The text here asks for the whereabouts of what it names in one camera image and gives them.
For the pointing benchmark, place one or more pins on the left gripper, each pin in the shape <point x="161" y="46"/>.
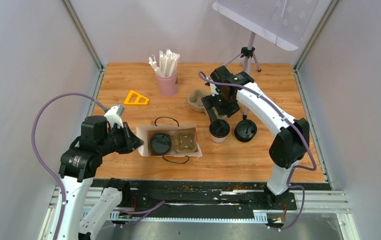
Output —
<point x="132" y="142"/>

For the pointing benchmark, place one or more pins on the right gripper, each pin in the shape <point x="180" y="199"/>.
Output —
<point x="210" y="101"/>

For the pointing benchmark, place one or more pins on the black cup lid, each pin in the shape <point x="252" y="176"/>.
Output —
<point x="160" y="143"/>
<point x="219" y="128"/>

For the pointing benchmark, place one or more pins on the white paper cup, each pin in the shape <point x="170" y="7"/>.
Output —
<point x="217" y="140"/>

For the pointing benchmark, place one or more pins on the orange paper bag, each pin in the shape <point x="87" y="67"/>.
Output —
<point x="175" y="143"/>

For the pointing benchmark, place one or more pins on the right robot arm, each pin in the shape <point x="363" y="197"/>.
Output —
<point x="291" y="136"/>

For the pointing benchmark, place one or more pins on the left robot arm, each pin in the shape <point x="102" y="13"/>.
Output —
<point x="78" y="167"/>

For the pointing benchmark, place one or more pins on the pulp cup carrier tray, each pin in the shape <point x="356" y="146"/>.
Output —
<point x="195" y="100"/>

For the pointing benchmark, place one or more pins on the stack of black lids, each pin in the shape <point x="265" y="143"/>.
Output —
<point x="245" y="130"/>

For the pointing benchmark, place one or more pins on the yellow triangular plastic piece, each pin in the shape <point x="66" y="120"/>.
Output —
<point x="134" y="98"/>

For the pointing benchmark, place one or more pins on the pink straw holder cup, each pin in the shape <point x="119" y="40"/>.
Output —
<point x="168" y="86"/>

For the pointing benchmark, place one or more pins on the grey tripod stand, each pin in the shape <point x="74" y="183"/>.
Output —
<point x="248" y="56"/>

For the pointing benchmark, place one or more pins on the wrapped straws bundle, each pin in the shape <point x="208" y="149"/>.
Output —
<point x="166" y="66"/>

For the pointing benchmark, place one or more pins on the white board on tripod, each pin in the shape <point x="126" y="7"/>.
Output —
<point x="281" y="22"/>

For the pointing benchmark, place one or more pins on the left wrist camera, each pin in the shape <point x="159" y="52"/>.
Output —
<point x="114" y="116"/>

